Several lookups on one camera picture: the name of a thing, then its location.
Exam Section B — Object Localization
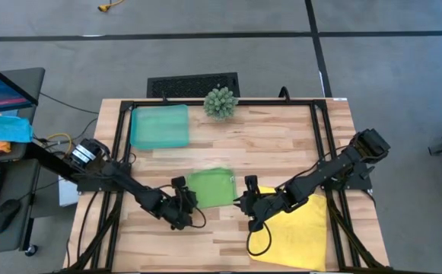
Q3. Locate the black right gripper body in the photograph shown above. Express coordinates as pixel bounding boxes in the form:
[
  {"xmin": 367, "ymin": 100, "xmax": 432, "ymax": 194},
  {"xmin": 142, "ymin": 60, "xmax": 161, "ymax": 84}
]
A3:
[{"xmin": 243, "ymin": 174, "xmax": 283, "ymax": 234}]

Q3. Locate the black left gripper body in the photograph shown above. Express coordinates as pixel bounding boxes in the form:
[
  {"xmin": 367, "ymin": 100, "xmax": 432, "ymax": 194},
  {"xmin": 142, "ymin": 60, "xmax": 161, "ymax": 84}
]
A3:
[{"xmin": 159, "ymin": 175, "xmax": 192, "ymax": 231}]

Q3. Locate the green microfiber towel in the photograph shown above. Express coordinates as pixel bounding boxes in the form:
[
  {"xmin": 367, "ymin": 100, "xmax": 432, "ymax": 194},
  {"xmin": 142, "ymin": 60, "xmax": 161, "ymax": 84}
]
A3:
[{"xmin": 186, "ymin": 167, "xmax": 237, "ymax": 209}]

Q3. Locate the yellow microfiber towel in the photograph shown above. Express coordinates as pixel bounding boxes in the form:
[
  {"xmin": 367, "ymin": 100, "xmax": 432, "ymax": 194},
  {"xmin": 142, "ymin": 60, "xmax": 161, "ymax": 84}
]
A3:
[{"xmin": 247, "ymin": 185, "xmax": 328, "ymax": 272}]

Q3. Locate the teal plastic basket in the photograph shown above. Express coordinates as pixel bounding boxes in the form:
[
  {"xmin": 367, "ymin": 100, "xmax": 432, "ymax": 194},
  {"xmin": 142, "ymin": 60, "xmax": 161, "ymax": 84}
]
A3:
[{"xmin": 129, "ymin": 104, "xmax": 190, "ymax": 150}]

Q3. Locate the green plant in patterned pot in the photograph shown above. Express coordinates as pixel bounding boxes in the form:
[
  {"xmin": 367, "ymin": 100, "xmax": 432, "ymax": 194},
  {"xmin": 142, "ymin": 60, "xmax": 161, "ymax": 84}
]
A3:
[{"xmin": 203, "ymin": 86, "xmax": 240, "ymax": 122}]

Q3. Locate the black floor vent grate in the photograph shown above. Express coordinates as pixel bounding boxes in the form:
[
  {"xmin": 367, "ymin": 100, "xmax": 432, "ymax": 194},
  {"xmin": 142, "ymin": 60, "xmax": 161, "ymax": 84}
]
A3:
[{"xmin": 146, "ymin": 72, "xmax": 240, "ymax": 99}]

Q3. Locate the white box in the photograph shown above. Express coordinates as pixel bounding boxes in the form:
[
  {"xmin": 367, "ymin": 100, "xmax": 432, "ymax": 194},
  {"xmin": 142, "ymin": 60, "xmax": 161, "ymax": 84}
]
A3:
[{"xmin": 58, "ymin": 177, "xmax": 80, "ymax": 207}]

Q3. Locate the black diagonal beam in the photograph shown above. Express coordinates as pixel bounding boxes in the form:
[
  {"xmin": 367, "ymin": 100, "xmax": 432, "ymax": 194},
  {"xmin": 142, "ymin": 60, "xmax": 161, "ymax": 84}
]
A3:
[{"xmin": 24, "ymin": 140, "xmax": 81, "ymax": 183}]

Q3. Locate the black computer mouse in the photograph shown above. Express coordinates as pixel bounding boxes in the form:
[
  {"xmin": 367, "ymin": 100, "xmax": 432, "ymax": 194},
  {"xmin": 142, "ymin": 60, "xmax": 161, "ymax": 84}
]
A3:
[{"xmin": 0, "ymin": 198, "xmax": 22, "ymax": 234}]

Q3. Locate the grey side desk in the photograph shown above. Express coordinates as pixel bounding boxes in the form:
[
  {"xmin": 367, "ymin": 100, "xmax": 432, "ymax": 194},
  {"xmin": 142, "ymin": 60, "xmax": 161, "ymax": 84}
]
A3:
[{"xmin": 0, "ymin": 67, "xmax": 46, "ymax": 255}]

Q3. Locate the blue cloth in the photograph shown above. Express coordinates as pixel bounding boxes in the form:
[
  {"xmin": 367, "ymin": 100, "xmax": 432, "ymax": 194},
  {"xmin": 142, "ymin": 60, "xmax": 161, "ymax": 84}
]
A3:
[{"xmin": 0, "ymin": 113, "xmax": 34, "ymax": 145}]

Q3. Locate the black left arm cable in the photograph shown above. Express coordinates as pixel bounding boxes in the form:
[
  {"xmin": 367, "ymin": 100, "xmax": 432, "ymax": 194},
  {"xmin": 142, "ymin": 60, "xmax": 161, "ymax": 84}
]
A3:
[{"xmin": 154, "ymin": 184, "xmax": 207, "ymax": 229}]

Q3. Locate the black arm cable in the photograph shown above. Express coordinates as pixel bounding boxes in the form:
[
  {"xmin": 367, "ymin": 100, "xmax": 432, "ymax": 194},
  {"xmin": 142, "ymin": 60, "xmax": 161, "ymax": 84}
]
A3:
[
  {"xmin": 246, "ymin": 222, "xmax": 273, "ymax": 256},
  {"xmin": 154, "ymin": 184, "xmax": 207, "ymax": 229}
]

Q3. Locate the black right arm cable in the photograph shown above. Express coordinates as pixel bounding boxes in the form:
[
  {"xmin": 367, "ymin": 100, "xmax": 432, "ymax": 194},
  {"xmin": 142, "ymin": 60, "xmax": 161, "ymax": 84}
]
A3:
[{"xmin": 246, "ymin": 222, "xmax": 273, "ymax": 256}]

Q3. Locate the black table frame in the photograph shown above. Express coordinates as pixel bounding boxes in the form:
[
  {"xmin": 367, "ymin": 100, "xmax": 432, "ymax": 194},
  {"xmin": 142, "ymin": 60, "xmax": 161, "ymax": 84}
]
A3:
[{"xmin": 62, "ymin": 97, "xmax": 391, "ymax": 274}]

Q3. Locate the yellow cable loop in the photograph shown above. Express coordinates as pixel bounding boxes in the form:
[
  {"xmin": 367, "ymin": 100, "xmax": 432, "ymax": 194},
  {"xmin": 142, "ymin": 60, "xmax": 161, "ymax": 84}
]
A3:
[{"xmin": 46, "ymin": 132, "xmax": 72, "ymax": 155}]

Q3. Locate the yellow floor cable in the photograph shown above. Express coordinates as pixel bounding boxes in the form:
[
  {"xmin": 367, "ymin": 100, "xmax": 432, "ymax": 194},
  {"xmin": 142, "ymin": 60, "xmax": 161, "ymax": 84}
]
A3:
[{"xmin": 97, "ymin": 0, "xmax": 125, "ymax": 12}]

